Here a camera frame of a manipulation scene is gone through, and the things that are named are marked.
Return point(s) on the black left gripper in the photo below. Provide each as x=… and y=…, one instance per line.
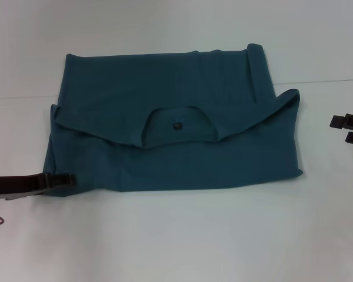
x=20, y=183

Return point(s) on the teal FREE print t-shirt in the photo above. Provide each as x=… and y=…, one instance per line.
x=170, y=147

